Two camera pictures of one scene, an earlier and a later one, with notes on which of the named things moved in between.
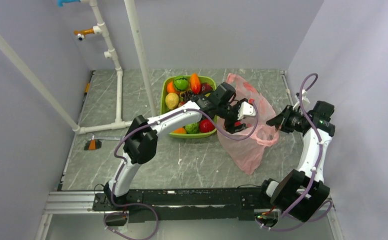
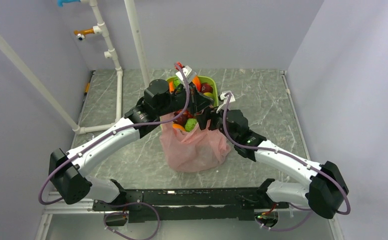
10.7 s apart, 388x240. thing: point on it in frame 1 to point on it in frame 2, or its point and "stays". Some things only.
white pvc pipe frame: [119, 122] stays
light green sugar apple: [192, 128] stays
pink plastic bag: [245, 149] to [195, 150]
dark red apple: [205, 87] stays
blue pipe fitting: [60, 2] stays
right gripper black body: [291, 120] to [216, 119]
